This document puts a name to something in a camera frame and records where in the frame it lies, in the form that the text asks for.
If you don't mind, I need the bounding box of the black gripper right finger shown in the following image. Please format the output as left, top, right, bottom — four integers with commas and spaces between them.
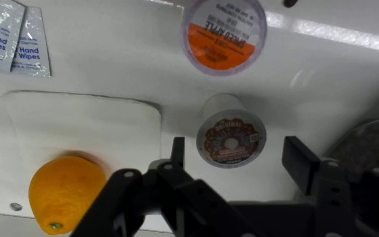
282, 136, 379, 237

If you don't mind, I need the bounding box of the white pod orange label lid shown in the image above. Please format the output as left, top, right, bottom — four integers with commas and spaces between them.
181, 0, 269, 78

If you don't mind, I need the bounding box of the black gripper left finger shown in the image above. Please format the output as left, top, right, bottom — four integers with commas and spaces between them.
70, 136, 254, 237

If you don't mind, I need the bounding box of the orange fruit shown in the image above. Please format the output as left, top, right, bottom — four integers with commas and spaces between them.
28, 150, 108, 236

